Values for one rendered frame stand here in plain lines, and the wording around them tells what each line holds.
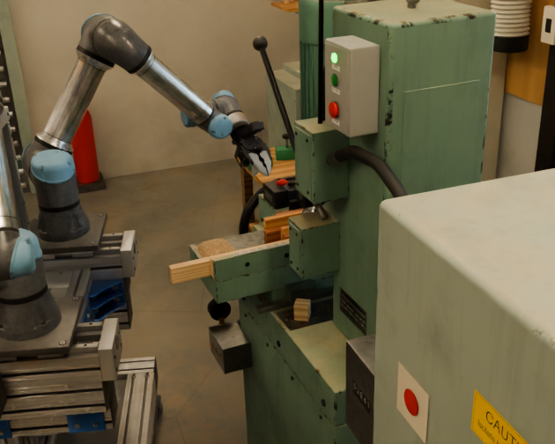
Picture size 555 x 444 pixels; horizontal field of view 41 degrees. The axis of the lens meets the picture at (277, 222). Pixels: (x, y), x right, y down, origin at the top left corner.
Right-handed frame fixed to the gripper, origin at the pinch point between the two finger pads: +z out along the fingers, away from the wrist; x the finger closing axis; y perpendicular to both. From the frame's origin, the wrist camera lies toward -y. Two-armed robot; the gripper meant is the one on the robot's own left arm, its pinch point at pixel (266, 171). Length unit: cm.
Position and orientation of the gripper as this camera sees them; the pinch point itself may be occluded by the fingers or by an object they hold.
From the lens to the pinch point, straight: 230.4
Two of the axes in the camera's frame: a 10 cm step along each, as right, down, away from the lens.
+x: -8.7, 2.0, -4.5
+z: 4.2, 7.7, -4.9
